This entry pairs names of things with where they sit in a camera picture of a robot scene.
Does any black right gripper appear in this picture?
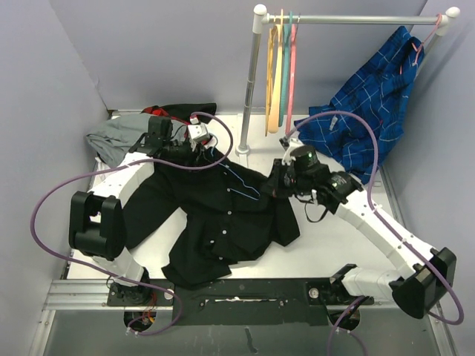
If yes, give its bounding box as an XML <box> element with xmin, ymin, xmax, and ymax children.
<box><xmin>262</xmin><ymin>159</ymin><xmax>312</xmax><ymax>197</ymax></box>

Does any light blue wire hanger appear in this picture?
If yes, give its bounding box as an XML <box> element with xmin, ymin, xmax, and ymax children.
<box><xmin>207</xmin><ymin>146</ymin><xmax>261</xmax><ymax>202</ymax></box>

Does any black button shirt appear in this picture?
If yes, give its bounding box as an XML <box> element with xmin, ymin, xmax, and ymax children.
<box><xmin>123</xmin><ymin>149</ymin><xmax>300</xmax><ymax>289</ymax></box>

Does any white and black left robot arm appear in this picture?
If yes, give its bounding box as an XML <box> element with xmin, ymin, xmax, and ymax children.
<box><xmin>68</xmin><ymin>111</ymin><xmax>213</xmax><ymax>305</ymax></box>

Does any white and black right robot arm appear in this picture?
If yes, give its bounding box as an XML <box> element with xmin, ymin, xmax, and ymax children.
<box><xmin>262</xmin><ymin>139</ymin><xmax>456</xmax><ymax>319</ymax></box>

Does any red black plaid shirt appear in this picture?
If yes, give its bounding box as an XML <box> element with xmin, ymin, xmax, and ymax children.
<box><xmin>142</xmin><ymin>105</ymin><xmax>218</xmax><ymax>149</ymax></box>

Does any beige hanger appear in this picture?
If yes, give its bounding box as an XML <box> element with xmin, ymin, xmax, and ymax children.
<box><xmin>266</xmin><ymin>24</ymin><xmax>284</xmax><ymax>134</ymax></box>

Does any grey shirt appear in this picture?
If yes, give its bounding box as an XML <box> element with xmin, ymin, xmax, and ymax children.
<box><xmin>85</xmin><ymin>113</ymin><xmax>151</xmax><ymax>168</ymax></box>

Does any white shirt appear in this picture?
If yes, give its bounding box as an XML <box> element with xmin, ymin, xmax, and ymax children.
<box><xmin>91</xmin><ymin>156</ymin><xmax>112</xmax><ymax>187</ymax></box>

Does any blue plaid shirt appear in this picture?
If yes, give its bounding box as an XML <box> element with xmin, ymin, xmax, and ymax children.
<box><xmin>294</xmin><ymin>26</ymin><xmax>425</xmax><ymax>185</ymax></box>

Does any teal hanger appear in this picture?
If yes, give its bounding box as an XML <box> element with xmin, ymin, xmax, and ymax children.
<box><xmin>278</xmin><ymin>11</ymin><xmax>293</xmax><ymax>126</ymax></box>

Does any yellow hanger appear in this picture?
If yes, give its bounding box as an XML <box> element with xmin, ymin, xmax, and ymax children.
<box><xmin>264</xmin><ymin>9</ymin><xmax>285</xmax><ymax>136</ymax></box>

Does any pink hanger holding blue shirt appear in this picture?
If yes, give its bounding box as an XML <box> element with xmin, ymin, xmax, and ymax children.
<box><xmin>412</xmin><ymin>13</ymin><xmax>442</xmax><ymax>66</ymax></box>

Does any black garment at back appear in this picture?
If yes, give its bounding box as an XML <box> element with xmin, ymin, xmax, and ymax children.
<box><xmin>161</xmin><ymin>102</ymin><xmax>217</xmax><ymax>122</ymax></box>

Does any silver white clothes rack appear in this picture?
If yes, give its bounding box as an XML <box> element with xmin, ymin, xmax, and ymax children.
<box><xmin>235</xmin><ymin>4</ymin><xmax>461</xmax><ymax>168</ymax></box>

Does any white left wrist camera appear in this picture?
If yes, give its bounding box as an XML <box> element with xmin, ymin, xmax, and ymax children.
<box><xmin>187</xmin><ymin>116</ymin><xmax>210</xmax><ymax>145</ymax></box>

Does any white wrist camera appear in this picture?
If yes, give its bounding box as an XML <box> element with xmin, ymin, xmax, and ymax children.
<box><xmin>279</xmin><ymin>136</ymin><xmax>304</xmax><ymax>165</ymax></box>
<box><xmin>187</xmin><ymin>116</ymin><xmax>210</xmax><ymax>145</ymax></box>

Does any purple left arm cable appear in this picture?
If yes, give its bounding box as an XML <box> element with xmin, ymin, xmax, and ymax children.
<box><xmin>30</xmin><ymin>111</ymin><xmax>235</xmax><ymax>337</ymax></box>

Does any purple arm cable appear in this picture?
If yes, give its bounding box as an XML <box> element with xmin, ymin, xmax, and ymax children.
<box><xmin>287</xmin><ymin>111</ymin><xmax>465</xmax><ymax>356</ymax></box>
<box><xmin>30</xmin><ymin>111</ymin><xmax>235</xmax><ymax>337</ymax></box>

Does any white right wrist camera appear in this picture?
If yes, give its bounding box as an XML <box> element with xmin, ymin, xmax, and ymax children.
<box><xmin>279</xmin><ymin>136</ymin><xmax>304</xmax><ymax>165</ymax></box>

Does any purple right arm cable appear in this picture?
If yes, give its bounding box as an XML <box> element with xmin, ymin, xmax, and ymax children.
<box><xmin>287</xmin><ymin>111</ymin><xmax>465</xmax><ymax>356</ymax></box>

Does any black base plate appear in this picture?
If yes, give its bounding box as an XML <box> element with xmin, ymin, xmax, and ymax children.
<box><xmin>106</xmin><ymin>278</ymin><xmax>354</xmax><ymax>326</ymax></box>

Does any aluminium frame rail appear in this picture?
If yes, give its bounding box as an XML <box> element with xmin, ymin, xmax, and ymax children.
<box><xmin>31</xmin><ymin>279</ymin><xmax>457</xmax><ymax>355</ymax></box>

